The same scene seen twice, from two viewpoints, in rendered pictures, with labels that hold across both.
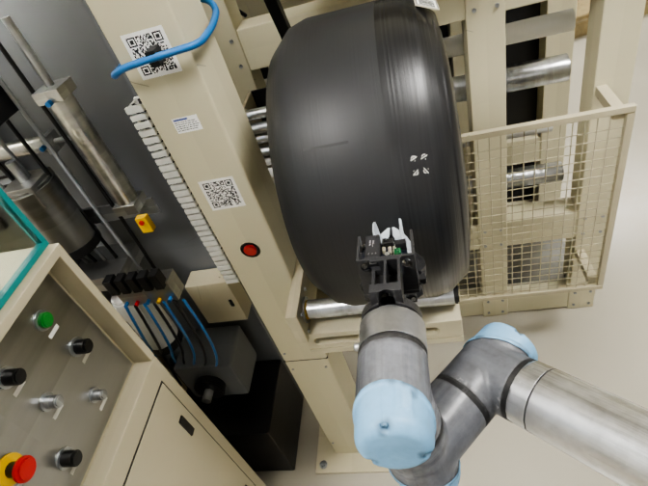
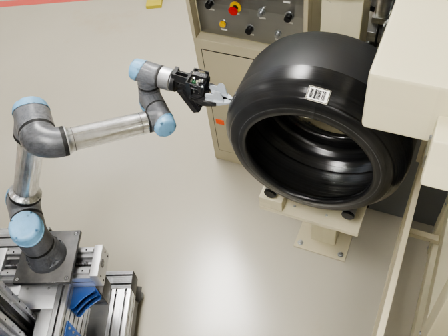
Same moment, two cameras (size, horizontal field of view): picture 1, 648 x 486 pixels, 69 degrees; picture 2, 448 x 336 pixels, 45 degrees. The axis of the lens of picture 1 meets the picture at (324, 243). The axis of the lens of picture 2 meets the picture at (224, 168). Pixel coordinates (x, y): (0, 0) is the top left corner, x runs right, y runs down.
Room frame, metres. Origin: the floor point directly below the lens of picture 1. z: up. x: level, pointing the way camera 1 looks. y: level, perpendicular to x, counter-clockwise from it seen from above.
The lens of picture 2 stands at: (0.76, -1.31, 2.47)
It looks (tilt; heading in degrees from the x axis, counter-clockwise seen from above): 52 degrees down; 103
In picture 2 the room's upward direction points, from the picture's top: 10 degrees counter-clockwise
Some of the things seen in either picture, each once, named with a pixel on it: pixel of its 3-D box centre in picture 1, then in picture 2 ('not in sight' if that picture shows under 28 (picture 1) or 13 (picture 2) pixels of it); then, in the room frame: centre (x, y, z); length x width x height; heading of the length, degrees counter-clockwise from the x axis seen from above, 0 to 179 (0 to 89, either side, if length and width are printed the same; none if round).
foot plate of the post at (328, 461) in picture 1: (352, 435); (326, 231); (0.90, 0.14, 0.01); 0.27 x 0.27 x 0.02; 72
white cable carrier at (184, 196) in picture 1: (195, 201); not in sight; (0.90, 0.23, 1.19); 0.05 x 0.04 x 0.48; 162
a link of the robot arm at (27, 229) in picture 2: not in sight; (30, 232); (-0.20, -0.41, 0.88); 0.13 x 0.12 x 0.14; 119
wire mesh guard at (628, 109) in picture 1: (461, 230); (391, 279); (1.09, -0.43, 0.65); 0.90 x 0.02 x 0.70; 72
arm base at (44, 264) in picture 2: not in sight; (42, 249); (-0.20, -0.42, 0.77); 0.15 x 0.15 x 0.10
